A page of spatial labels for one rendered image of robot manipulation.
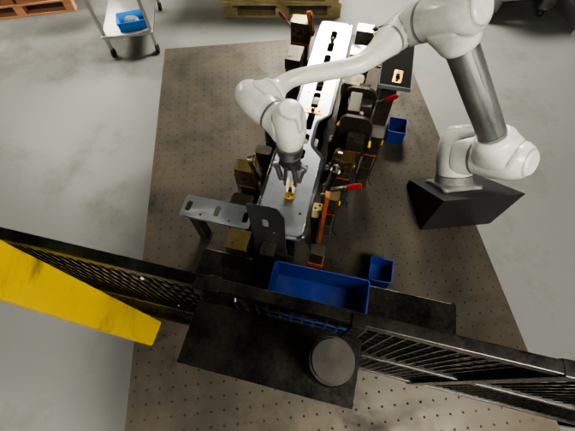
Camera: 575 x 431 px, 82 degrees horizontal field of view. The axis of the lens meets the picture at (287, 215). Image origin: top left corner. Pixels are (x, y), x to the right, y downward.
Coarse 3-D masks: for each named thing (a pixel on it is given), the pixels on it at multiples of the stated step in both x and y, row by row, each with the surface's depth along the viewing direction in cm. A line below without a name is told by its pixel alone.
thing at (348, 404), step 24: (216, 312) 71; (240, 312) 71; (192, 336) 69; (216, 336) 69; (240, 336) 69; (264, 336) 69; (288, 336) 69; (312, 336) 69; (336, 336) 69; (192, 360) 67; (216, 360) 67; (240, 360) 67; (264, 360) 67; (288, 360) 67; (264, 384) 65; (288, 384) 65; (312, 384) 65
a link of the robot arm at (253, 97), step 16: (384, 32) 106; (368, 48) 106; (384, 48) 106; (400, 48) 109; (320, 64) 107; (336, 64) 106; (352, 64) 106; (368, 64) 106; (256, 80) 105; (272, 80) 104; (288, 80) 107; (304, 80) 108; (320, 80) 109; (240, 96) 105; (256, 96) 102; (272, 96) 102; (256, 112) 102
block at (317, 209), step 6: (318, 204) 126; (312, 210) 125; (318, 210) 124; (312, 216) 129; (318, 216) 128; (312, 222) 135; (318, 222) 137; (312, 228) 140; (312, 234) 145; (312, 240) 150
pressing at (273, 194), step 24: (336, 24) 187; (312, 48) 179; (336, 48) 178; (312, 96) 161; (336, 96) 161; (312, 144) 147; (312, 168) 141; (264, 192) 136; (312, 192) 135; (288, 216) 131
